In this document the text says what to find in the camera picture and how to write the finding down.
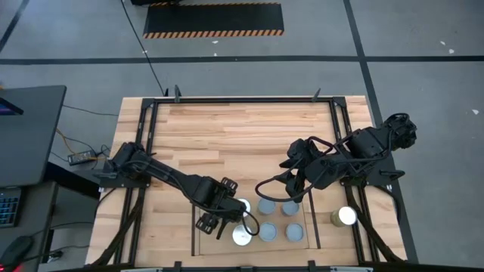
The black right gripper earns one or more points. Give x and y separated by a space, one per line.
306 162

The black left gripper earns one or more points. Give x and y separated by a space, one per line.
225 206

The tall gold label can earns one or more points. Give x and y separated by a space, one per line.
246 206

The tall olive green label can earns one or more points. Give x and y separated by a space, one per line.
240 236

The short blue grey can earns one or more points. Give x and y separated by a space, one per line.
266 206
267 231
290 209

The short green label can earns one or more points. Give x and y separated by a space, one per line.
294 232

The tall can bright lid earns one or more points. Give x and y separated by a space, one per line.
347 215

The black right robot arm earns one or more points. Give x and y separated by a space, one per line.
367 145

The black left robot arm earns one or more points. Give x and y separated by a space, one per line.
166 175

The black clamp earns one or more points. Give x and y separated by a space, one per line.
177 92
317 94
177 265
312 265

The black power adapter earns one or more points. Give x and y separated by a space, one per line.
81 157

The black hazard striped floor mat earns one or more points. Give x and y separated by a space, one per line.
211 17

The dark grey side table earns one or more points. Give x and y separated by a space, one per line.
36 211

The black computer mouse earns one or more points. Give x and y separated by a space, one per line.
17 249

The backlit keyboard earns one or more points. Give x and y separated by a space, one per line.
9 208

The black equipment base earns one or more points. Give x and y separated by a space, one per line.
143 2

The blue lit laptop screen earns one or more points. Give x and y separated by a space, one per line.
9 109

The black aluminium table frame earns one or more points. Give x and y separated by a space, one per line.
246 100

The silver bracket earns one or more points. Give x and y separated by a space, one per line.
351 269

